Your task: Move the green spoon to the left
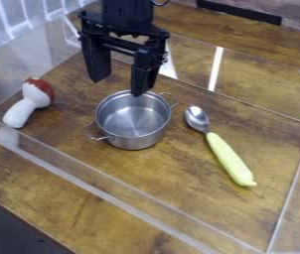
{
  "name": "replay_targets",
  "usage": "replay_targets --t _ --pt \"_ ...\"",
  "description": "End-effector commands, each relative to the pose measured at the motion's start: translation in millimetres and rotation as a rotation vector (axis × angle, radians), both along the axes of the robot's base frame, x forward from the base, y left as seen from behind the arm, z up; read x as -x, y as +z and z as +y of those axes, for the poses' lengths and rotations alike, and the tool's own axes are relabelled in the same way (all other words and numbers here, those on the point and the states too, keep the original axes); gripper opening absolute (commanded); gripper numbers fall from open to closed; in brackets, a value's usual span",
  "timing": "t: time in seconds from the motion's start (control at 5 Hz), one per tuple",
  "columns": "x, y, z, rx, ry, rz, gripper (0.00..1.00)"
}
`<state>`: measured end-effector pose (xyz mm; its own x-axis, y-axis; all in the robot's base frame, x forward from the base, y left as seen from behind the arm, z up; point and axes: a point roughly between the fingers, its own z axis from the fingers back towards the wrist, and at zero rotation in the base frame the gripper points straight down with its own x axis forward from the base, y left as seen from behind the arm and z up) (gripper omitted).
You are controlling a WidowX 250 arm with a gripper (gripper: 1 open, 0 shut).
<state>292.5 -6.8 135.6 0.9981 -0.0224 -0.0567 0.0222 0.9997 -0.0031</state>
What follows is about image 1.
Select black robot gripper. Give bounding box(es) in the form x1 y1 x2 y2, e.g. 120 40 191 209
77 0 170 97

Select small stainless steel pot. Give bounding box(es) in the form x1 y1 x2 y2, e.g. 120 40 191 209
84 90 178 151

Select plush red white mushroom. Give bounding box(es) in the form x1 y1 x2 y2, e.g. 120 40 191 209
2 77 55 129

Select black bar in background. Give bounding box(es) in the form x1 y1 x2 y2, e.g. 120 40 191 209
195 0 282 26

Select clear acrylic enclosure wall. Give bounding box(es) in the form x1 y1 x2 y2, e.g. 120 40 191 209
0 3 300 254

